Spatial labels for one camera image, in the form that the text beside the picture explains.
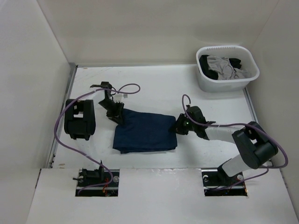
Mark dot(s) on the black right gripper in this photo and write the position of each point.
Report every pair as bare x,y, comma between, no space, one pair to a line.
179,129

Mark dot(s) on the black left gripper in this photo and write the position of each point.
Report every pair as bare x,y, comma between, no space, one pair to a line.
117,115

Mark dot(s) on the dark blue denim trousers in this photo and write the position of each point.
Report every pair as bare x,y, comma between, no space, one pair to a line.
144,132

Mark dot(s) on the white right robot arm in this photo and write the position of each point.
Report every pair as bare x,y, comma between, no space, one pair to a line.
253,146

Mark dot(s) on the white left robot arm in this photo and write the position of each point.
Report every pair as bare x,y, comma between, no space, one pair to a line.
79,114

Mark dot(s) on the white plastic laundry basket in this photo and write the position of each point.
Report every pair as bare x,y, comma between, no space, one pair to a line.
229,51

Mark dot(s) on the black garment in basket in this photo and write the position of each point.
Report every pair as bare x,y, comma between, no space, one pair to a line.
203,64

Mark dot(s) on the grey garment in basket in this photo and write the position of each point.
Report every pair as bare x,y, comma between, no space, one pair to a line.
222,69

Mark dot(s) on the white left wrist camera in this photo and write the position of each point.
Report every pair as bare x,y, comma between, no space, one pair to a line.
118,98

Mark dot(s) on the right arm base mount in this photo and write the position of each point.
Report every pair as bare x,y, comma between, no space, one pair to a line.
214,185

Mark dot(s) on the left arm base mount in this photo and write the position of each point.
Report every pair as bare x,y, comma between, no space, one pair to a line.
97,183

